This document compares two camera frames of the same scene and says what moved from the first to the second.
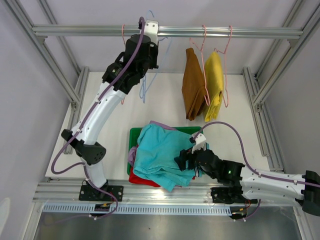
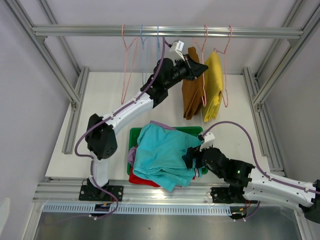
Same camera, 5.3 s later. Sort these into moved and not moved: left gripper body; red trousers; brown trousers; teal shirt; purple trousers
Moved: left gripper body
Not moved: teal shirt; red trousers; purple trousers; brown trousers
